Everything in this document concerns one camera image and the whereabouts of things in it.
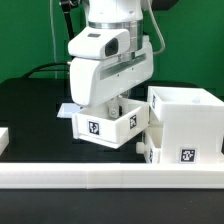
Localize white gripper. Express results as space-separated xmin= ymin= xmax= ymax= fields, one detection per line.
xmin=70 ymin=41 xmax=153 ymax=119

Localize white drawer cabinet box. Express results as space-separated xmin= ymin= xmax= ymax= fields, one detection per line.
xmin=147 ymin=86 xmax=224 ymax=164

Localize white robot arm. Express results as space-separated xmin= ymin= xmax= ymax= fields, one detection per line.
xmin=68 ymin=0 xmax=162 ymax=118

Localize white left side block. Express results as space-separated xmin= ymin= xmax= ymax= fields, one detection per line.
xmin=0 ymin=127 xmax=9 ymax=155

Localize white marker plate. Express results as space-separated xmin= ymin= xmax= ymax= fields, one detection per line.
xmin=57 ymin=103 xmax=81 ymax=119

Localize white front drawer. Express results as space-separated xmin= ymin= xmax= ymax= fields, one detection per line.
xmin=136 ymin=127 xmax=162 ymax=164

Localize black cable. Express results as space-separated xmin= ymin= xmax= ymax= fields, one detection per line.
xmin=21 ymin=61 xmax=73 ymax=79

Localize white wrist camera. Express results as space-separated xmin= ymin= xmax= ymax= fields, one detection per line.
xmin=68 ymin=27 xmax=130 ymax=60

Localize white fence wall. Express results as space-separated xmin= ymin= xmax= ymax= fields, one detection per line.
xmin=0 ymin=163 xmax=224 ymax=189

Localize white drawer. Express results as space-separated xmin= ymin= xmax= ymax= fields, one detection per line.
xmin=72 ymin=97 xmax=149 ymax=149
xmin=136 ymin=127 xmax=162 ymax=164

